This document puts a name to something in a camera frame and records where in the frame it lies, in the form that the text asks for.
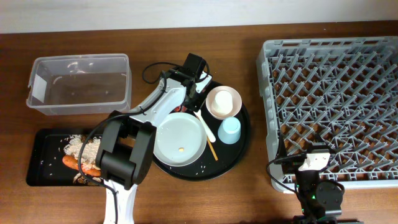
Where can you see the red snack wrapper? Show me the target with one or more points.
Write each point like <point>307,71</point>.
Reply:
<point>180,109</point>

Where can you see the grey plate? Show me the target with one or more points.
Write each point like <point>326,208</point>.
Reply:
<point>180,140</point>

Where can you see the grey dishwasher rack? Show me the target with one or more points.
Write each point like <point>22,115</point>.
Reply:
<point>343,90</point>

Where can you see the black rectangular tray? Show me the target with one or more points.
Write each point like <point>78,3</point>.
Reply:
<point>50,146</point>

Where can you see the white cup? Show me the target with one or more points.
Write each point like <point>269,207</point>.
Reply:
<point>222,103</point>

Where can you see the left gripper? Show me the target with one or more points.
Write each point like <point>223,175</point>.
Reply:
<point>196,105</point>

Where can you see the light blue cup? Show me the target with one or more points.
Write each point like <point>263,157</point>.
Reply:
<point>229,131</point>

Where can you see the white plastic fork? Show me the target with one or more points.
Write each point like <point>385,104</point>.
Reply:
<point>208,131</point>

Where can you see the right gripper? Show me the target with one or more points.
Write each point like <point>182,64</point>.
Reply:
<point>302,162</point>

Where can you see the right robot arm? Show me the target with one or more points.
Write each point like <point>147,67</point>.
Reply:
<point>320,199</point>

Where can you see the pink bowl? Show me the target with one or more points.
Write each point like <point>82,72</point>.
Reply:
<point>237,102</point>

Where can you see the orange carrot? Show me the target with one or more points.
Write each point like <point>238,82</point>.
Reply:
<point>88,169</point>

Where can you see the wooden chopstick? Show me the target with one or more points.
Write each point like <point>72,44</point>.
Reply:
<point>212,149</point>

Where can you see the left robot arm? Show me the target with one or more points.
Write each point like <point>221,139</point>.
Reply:
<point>127,143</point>

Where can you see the clear plastic bin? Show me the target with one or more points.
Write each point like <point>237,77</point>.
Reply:
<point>80,84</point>

